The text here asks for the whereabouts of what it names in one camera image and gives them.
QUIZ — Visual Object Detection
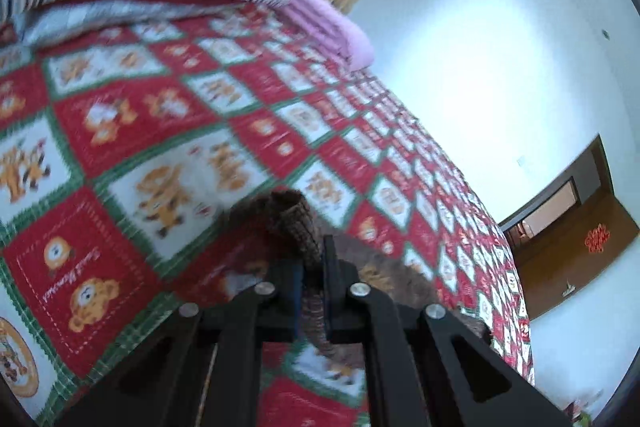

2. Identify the red door decoration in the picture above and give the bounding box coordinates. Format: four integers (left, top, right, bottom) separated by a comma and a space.
582, 224, 612, 254

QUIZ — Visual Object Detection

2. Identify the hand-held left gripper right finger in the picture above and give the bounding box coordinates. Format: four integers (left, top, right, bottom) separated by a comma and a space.
322, 234, 576, 427

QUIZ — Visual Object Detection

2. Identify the brown knit sweater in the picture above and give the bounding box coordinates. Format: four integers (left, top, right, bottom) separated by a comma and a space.
220, 189, 493, 373

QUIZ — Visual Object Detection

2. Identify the pink folded blanket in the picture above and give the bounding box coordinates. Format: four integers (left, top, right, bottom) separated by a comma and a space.
270, 0, 376, 72

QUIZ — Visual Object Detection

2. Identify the brown wooden door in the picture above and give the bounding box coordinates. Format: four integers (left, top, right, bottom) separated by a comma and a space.
500, 134, 640, 320

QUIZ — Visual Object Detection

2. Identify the red bear printed blanket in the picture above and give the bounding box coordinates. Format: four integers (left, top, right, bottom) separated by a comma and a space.
0, 2, 536, 427

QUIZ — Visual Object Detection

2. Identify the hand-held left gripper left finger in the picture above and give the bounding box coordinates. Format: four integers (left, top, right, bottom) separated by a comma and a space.
50, 258, 306, 427

